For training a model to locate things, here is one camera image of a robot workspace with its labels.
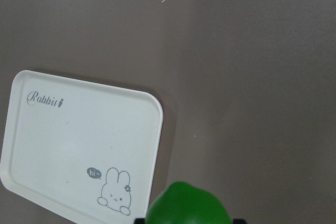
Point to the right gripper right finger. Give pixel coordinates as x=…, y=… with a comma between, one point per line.
x=239, y=221

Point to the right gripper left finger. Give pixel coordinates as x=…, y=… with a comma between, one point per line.
x=139, y=221

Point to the green lime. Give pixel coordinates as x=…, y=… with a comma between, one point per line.
x=183, y=203

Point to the white rabbit print tray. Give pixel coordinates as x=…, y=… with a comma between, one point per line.
x=85, y=151

